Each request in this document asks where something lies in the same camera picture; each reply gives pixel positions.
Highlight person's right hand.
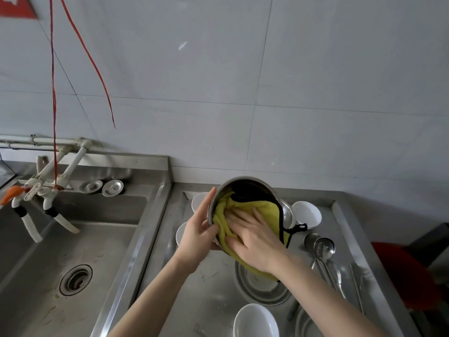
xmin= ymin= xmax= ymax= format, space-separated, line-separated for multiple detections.
xmin=224 ymin=208 xmax=292 ymax=275

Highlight yellow cloth with black trim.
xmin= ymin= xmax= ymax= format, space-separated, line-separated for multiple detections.
xmin=213 ymin=190 xmax=308 ymax=282

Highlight person's right forearm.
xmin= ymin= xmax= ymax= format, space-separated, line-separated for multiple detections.
xmin=272 ymin=254 xmax=390 ymax=337

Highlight stainless steel plate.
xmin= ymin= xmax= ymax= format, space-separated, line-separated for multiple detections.
xmin=295 ymin=306 xmax=318 ymax=337
xmin=234 ymin=260 xmax=292 ymax=307

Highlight sink drain strainer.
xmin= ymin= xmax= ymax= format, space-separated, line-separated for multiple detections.
xmin=59 ymin=264 xmax=93 ymax=297

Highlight stainless steel bowl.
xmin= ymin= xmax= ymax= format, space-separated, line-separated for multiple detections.
xmin=207 ymin=176 xmax=294 ymax=250

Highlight red string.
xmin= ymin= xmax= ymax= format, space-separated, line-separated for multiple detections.
xmin=58 ymin=0 xmax=117 ymax=130
xmin=48 ymin=0 xmax=59 ymax=188

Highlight red wall sign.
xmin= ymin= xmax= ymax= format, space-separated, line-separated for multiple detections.
xmin=0 ymin=0 xmax=38 ymax=20

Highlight stainless steel ladle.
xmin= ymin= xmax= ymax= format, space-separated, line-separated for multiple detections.
xmin=304 ymin=232 xmax=334 ymax=288
xmin=313 ymin=237 xmax=347 ymax=299

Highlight white ceramic bowl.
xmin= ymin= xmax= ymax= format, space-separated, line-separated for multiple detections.
xmin=233 ymin=304 xmax=280 ymax=337
xmin=191 ymin=192 xmax=210 ymax=213
xmin=291 ymin=201 xmax=322 ymax=229
xmin=175 ymin=222 xmax=188 ymax=247

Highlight steel chopsticks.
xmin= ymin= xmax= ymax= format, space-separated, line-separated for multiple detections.
xmin=350 ymin=262 xmax=366 ymax=314

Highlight white water pipes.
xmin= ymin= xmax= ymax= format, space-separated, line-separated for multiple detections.
xmin=0 ymin=135 xmax=93 ymax=193

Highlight person's left forearm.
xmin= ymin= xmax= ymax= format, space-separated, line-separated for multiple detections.
xmin=107 ymin=254 xmax=199 ymax=337

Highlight orange faucet handle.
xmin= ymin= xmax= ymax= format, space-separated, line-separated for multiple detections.
xmin=0 ymin=185 xmax=29 ymax=206

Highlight red plastic stool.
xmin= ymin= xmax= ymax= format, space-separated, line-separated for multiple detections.
xmin=371 ymin=242 xmax=444 ymax=311

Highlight person's left hand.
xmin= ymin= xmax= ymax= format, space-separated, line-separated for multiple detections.
xmin=174 ymin=187 xmax=221 ymax=274

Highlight white faucet with black band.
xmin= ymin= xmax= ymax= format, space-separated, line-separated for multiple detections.
xmin=11 ymin=194 xmax=43 ymax=243
xmin=41 ymin=191 xmax=81 ymax=235

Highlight stainless steel sink basin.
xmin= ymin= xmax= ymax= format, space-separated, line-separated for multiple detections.
xmin=0 ymin=156 xmax=173 ymax=337

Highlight round steel sink plug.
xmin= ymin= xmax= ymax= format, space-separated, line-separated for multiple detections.
xmin=79 ymin=179 xmax=104 ymax=194
xmin=102 ymin=179 xmax=124 ymax=198

